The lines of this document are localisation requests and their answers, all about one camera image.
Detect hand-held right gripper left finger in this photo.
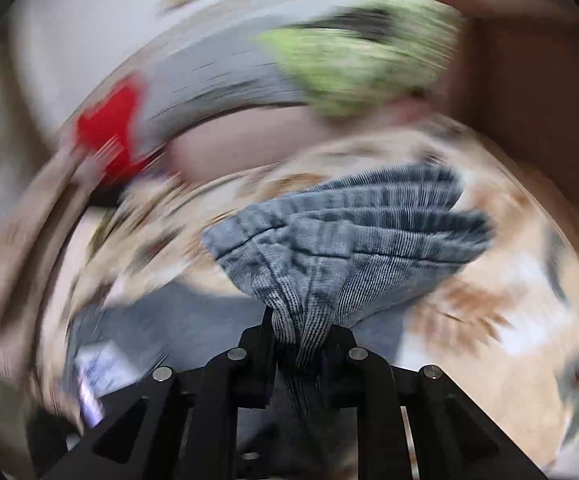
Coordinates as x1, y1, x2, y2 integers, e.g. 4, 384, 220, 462
36, 307, 276, 480

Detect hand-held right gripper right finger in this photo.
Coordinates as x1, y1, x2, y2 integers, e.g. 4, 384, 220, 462
319, 325, 545, 480

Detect blue denim pants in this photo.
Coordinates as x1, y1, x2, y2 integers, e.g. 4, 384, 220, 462
66, 162, 495, 413

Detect leaf printed blanket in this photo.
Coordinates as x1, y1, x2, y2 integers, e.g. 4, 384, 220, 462
0, 125, 579, 480

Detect pink brown sofa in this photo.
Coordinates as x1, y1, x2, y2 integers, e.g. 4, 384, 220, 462
169, 0, 579, 181

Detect red paper bag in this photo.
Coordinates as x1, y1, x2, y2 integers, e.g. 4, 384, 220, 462
74, 77, 157, 186

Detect grey quilted pillow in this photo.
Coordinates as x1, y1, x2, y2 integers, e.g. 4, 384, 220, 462
139, 20, 315, 156

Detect green patterned quilt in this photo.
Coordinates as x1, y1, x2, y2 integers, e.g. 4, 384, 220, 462
256, 0, 465, 121

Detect dark grey garment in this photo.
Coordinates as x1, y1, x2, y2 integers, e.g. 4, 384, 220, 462
314, 7, 395, 36

